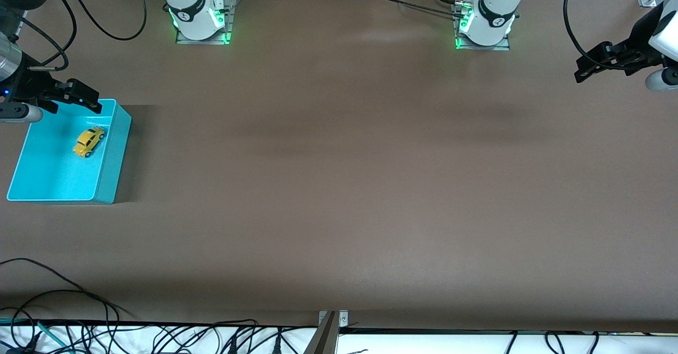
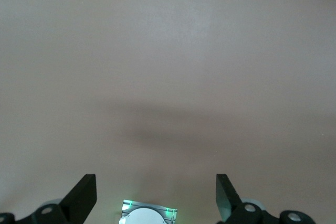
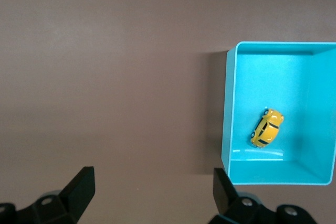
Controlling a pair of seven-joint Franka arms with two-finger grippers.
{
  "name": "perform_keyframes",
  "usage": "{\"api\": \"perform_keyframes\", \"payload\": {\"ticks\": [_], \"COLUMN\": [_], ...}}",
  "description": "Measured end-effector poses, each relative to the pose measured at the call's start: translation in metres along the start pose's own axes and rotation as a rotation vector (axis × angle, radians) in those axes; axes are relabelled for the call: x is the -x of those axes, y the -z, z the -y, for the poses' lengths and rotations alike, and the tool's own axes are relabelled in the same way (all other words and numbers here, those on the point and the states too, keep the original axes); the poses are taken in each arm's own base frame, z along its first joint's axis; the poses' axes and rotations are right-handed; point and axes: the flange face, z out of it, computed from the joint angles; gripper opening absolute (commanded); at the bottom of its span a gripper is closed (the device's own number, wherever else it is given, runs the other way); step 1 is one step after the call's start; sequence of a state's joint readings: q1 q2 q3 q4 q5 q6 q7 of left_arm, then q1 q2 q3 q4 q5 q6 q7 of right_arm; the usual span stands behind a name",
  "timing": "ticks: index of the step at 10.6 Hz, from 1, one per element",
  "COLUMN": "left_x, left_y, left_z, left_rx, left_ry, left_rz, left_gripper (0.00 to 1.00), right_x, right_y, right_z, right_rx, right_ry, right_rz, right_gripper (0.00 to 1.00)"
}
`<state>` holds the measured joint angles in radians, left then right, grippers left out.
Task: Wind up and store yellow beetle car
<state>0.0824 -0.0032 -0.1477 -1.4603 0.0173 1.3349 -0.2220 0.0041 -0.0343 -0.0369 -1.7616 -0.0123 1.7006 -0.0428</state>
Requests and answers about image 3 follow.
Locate brown table cover sheet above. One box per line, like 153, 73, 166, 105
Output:
0, 0, 336, 224

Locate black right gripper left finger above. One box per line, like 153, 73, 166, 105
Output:
0, 166, 95, 224

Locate yellow beetle toy car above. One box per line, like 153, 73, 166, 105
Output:
248, 108, 285, 148

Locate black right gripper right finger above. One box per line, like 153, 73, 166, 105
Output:
207, 167, 317, 224

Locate turquoise plastic bin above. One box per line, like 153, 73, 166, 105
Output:
221, 41, 336, 187

